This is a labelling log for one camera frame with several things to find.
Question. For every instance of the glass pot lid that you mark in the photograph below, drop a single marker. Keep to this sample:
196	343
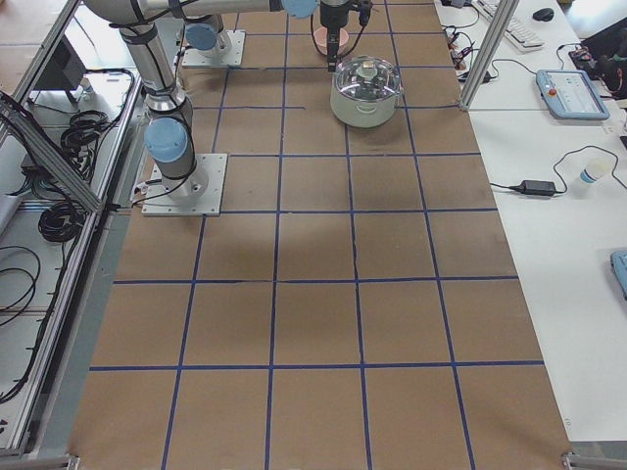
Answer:
367	79

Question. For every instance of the pale green steel pot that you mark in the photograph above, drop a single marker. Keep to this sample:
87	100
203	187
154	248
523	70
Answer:
363	114

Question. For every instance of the black power adapter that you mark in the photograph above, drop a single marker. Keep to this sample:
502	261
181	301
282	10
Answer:
535	188

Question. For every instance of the white keyboard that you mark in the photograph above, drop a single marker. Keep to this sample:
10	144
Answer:
517	33

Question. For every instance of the blue teach pendant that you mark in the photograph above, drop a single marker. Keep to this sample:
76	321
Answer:
570	94
619	268

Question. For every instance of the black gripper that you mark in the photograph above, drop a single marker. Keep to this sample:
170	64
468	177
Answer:
331	16

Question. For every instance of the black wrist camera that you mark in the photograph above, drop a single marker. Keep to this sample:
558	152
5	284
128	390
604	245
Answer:
363	8

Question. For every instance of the black computer mouse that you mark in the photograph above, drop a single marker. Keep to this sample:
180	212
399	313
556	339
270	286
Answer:
543	15

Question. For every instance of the aluminium frame post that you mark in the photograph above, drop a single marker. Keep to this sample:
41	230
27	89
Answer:
490	43

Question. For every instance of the white paper cup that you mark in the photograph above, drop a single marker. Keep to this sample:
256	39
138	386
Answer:
592	174

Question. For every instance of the pink bowl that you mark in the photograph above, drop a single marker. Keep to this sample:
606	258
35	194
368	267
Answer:
320	39

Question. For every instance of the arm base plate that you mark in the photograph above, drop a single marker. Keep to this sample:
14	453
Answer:
192	59
200	194

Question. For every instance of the aluminium side frame rail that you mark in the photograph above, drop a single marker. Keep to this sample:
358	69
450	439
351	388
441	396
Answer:
44	152

